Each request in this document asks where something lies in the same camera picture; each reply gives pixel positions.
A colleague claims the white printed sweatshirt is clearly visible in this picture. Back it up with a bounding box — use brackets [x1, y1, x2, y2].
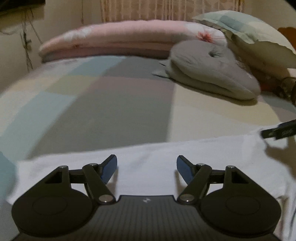
[7, 130, 295, 240]

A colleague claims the striped green white pillow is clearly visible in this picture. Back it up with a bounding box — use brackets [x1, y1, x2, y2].
[193, 10, 295, 79]

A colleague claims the wooden headboard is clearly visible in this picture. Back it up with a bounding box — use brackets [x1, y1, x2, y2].
[278, 27, 296, 49]

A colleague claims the grey donut cushion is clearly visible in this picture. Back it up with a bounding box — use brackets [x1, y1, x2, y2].
[153, 40, 261, 100]

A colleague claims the pink floral folded quilt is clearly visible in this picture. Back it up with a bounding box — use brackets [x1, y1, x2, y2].
[39, 20, 227, 59]

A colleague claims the patterned beige curtain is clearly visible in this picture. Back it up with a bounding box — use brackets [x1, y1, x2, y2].
[100, 0, 245, 23]

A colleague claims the black wall cable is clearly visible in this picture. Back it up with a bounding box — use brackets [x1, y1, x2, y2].
[0, 6, 45, 72]

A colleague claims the black wall television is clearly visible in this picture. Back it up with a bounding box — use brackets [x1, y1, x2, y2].
[0, 0, 46, 12]

